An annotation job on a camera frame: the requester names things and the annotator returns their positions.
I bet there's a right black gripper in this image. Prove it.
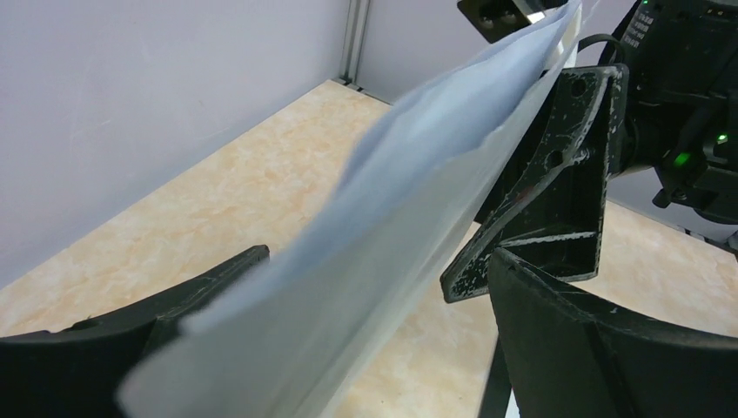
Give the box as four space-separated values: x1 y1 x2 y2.
600 1 737 225

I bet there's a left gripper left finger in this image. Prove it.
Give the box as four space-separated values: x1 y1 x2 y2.
1 245 270 417

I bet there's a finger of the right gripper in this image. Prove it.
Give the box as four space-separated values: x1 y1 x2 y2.
457 0 567 44
439 64 629 303

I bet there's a white paper stack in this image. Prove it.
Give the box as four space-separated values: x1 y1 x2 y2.
118 1 581 417

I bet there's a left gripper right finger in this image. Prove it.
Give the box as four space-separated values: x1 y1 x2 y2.
488 249 737 417

